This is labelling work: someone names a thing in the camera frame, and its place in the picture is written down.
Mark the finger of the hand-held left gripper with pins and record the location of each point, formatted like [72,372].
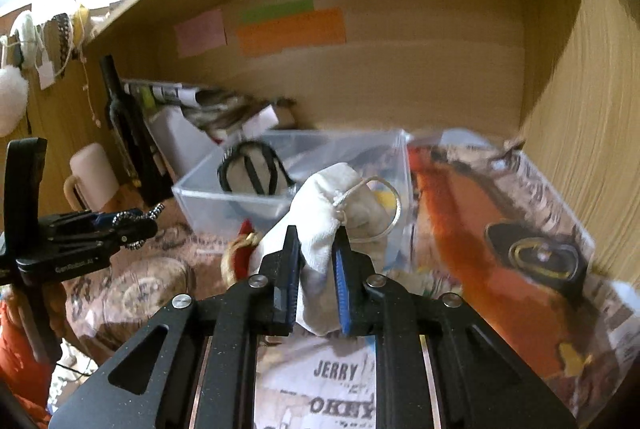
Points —
[100,240]
[90,220]

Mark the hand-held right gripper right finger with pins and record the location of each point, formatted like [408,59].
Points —
[344,289]

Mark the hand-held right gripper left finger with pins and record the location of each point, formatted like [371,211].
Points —
[291,269]

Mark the clear plastic box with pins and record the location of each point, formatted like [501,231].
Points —
[300,149]

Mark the white mug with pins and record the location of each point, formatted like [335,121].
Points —
[95,179]

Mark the red gold charm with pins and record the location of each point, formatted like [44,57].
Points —
[239,254]

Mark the brown patterned blanket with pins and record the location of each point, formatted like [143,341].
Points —
[135,294]

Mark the white plush ball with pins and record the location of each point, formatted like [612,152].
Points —
[9,96]

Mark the dark glass bottle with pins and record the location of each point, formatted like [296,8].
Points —
[127,129]

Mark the beige pouch with black trim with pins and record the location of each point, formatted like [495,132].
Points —
[247,174]

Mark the white paper tag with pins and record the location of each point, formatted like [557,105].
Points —
[46,71]

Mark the printed cloth with orange car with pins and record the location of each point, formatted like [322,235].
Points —
[460,219]

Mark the rolled magazine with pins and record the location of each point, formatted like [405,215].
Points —
[160,91]

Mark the small white box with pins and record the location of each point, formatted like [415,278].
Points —
[261,120]

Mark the white round hanging pouch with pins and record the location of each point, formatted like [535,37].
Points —
[26,34]

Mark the pink sticky note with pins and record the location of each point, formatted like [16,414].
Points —
[200,33]

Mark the wooden shelf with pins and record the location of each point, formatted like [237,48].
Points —
[425,74]

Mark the orange sticky note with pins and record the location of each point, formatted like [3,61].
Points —
[292,31]

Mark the green sticky note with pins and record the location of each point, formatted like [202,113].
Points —
[277,9]

